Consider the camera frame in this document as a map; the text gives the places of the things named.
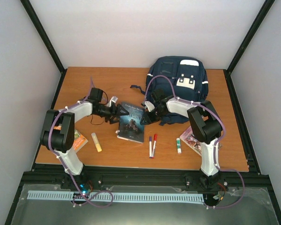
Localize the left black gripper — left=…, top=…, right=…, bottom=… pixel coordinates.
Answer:
left=95, top=103, right=130, bottom=125

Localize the dark blue Wuthering Heights book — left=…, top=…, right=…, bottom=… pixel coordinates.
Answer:
left=117, top=102, right=144, bottom=143

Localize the pink illustrated paperback book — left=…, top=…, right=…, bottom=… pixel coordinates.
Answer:
left=180, top=127, right=201, bottom=156

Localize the navy blue backpack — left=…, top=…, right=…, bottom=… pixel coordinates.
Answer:
left=131, top=56, right=208, bottom=126

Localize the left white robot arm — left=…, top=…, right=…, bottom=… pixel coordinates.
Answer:
left=40, top=88, right=129, bottom=189

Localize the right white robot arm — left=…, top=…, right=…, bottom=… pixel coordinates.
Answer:
left=140, top=89, right=224, bottom=190

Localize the red capped marker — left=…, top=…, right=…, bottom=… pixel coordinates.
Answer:
left=152, top=134, right=157, bottom=158

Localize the purple capped marker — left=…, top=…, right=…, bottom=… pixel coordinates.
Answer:
left=149, top=136, right=152, bottom=158

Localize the yellow glue stick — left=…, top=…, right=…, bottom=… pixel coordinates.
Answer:
left=91, top=133, right=102, bottom=152

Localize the green white glue stick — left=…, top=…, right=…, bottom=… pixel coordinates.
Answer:
left=176, top=138, right=182, bottom=154

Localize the orange Treehouse paperback book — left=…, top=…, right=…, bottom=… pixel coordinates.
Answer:
left=73, top=129, right=88, bottom=152

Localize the clear acrylic front plate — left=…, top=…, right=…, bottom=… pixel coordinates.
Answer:
left=11, top=185, right=278, bottom=225

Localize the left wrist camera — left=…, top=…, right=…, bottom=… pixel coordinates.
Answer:
left=107, top=96, right=118, bottom=107

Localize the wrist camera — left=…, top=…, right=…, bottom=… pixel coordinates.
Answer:
left=141, top=101, right=155, bottom=112
left=107, top=96, right=118, bottom=107

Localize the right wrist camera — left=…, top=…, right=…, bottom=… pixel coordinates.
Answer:
left=141, top=101, right=155, bottom=112

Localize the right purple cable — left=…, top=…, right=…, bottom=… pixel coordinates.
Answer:
left=144, top=75, right=245, bottom=210

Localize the purple cable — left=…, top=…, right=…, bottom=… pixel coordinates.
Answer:
left=144, top=75, right=245, bottom=210
left=49, top=76, right=113, bottom=208

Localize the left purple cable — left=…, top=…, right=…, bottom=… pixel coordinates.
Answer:
left=49, top=76, right=113, bottom=208

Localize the light blue cable duct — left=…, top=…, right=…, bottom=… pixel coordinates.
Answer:
left=27, top=190, right=204, bottom=204

